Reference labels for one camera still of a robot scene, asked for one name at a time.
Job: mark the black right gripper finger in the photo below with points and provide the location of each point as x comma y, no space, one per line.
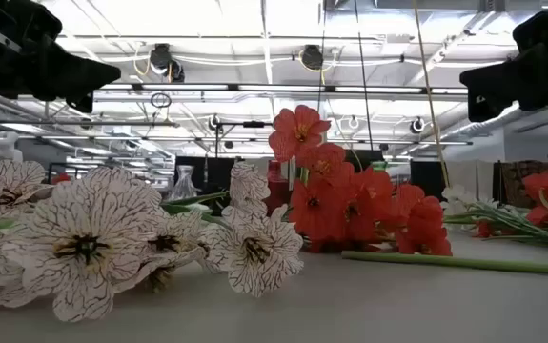
485,108
497,76

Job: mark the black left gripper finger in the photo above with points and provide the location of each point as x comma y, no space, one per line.
82,102
78,76

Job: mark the small red flower stem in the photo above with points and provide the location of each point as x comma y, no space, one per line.
61,178

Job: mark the white veined flower stem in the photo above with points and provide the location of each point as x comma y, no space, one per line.
111,224

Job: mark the red hibiscus flower stem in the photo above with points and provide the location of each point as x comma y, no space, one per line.
321,209

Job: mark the green glass vase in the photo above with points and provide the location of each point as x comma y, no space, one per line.
379,166

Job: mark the clear glass vase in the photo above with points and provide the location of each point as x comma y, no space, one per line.
184,186

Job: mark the red glass vase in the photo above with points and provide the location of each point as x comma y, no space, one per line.
277,188

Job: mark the white curtain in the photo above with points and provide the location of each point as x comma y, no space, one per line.
473,174

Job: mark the white robot figure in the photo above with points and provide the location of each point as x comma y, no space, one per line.
3,150

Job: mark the brown patterned cloth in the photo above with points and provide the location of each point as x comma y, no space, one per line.
516,183

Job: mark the black partition panel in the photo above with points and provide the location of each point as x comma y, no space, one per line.
426,181
216,171

